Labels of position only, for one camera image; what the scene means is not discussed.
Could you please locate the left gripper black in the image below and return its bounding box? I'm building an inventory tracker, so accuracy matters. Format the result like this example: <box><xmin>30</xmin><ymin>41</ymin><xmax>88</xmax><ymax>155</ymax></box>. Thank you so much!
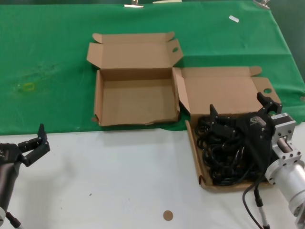
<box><xmin>0</xmin><ymin>123</ymin><xmax>51</xmax><ymax>167</ymax></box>

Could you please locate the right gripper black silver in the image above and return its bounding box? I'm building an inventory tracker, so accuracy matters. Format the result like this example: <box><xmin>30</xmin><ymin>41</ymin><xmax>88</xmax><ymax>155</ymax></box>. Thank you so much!
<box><xmin>209</xmin><ymin>92</ymin><xmax>297</xmax><ymax>153</ymax></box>

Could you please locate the open brown cardboard box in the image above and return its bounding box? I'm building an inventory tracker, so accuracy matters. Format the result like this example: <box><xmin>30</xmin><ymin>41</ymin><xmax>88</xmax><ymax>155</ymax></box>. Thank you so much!
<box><xmin>172</xmin><ymin>66</ymin><xmax>282</xmax><ymax>193</ymax></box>
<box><xmin>86</xmin><ymin>31</ymin><xmax>184</xmax><ymax>126</ymax></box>

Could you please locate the green tablecloth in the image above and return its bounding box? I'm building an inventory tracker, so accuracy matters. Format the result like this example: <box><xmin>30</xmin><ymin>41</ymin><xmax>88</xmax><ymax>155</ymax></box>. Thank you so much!
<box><xmin>0</xmin><ymin>1</ymin><xmax>305</xmax><ymax>135</ymax></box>

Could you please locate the metal table clamp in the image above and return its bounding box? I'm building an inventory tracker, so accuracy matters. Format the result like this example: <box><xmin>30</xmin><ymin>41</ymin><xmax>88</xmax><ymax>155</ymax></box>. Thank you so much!
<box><xmin>123</xmin><ymin>0</ymin><xmax>144</xmax><ymax>9</ymax></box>
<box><xmin>253</xmin><ymin>0</ymin><xmax>271</xmax><ymax>10</ymax></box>

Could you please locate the robot cable with silver connector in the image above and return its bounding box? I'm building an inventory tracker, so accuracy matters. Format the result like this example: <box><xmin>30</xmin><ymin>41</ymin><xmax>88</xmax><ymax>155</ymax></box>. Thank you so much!
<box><xmin>254</xmin><ymin>186</ymin><xmax>271</xmax><ymax>229</ymax></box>
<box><xmin>5</xmin><ymin>211</ymin><xmax>23</xmax><ymax>229</ymax></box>

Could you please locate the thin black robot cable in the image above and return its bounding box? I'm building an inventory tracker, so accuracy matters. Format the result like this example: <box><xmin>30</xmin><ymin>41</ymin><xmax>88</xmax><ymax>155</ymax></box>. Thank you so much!
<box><xmin>242</xmin><ymin>176</ymin><xmax>264</xmax><ymax>229</ymax></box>

